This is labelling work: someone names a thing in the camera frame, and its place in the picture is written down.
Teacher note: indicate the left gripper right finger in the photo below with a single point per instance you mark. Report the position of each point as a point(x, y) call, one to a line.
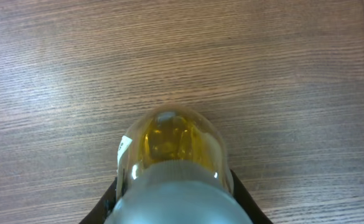
point(247, 203)

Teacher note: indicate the yellow liquid Vim bottle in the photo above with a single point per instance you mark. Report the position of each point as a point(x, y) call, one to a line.
point(172, 168)

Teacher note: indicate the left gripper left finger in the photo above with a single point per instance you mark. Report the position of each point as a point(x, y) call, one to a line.
point(104, 206)

